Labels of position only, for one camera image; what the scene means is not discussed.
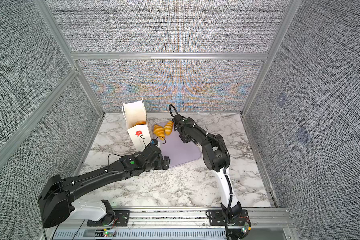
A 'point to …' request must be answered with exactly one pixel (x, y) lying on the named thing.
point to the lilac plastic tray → (178, 151)
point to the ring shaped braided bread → (140, 122)
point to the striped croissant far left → (159, 131)
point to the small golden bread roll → (168, 127)
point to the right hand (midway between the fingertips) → (192, 136)
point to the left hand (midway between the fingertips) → (164, 161)
